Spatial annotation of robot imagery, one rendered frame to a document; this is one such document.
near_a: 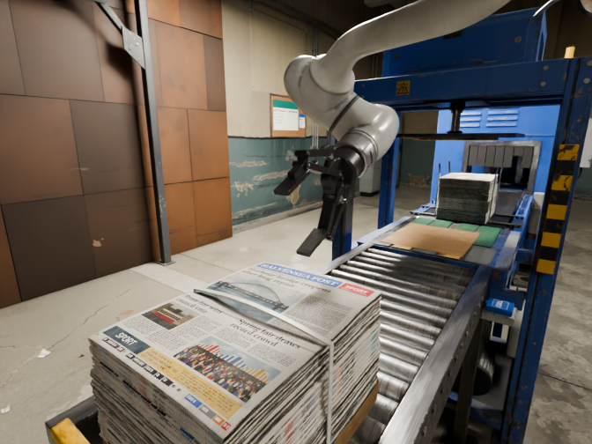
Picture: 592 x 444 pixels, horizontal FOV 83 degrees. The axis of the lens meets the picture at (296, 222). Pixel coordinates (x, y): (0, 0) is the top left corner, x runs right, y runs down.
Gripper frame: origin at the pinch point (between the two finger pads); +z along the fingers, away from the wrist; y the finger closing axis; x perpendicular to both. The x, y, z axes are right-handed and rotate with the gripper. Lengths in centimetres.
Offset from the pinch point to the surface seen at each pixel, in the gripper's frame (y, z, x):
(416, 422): 35.0, 9.6, -21.6
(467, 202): 100, -146, 2
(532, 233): 204, -249, -32
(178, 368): -1.1, 29.1, -2.4
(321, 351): 6.3, 16.9, -13.3
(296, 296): 9.7, 8.2, -2.3
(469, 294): 63, -45, -19
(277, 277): 11.6, 4.5, 5.3
